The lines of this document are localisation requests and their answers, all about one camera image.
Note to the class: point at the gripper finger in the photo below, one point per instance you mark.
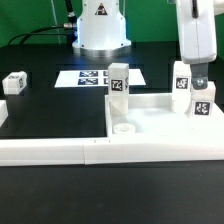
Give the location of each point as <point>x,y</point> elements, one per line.
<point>199,78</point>

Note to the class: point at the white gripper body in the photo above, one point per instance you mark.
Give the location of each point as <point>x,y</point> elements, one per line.
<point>196,29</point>

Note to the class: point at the white square tabletop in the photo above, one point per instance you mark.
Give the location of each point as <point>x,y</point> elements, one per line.
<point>149,116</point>

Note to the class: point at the white sheet with markers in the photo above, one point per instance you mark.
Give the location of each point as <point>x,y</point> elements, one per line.
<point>92,78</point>

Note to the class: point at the white U-shaped obstacle fence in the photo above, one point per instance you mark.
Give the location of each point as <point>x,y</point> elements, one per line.
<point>104,150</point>

